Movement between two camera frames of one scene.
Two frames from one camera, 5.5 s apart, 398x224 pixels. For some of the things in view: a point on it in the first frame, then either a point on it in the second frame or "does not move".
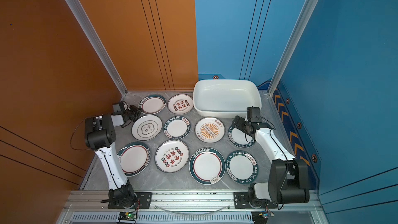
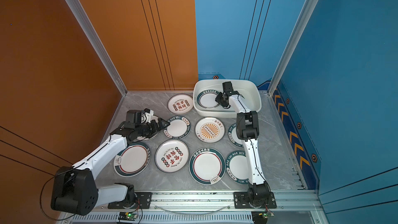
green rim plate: (152, 104) → (207, 99)
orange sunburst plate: (210, 129) does not move
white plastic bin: (225, 98) does not move
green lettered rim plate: (176, 127) does not move
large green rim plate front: (207, 166) does not move
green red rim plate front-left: (134, 157) does not move
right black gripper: (235, 120) → (218, 99)
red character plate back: (180, 103) does not move
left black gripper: (136, 110) → (156, 130)
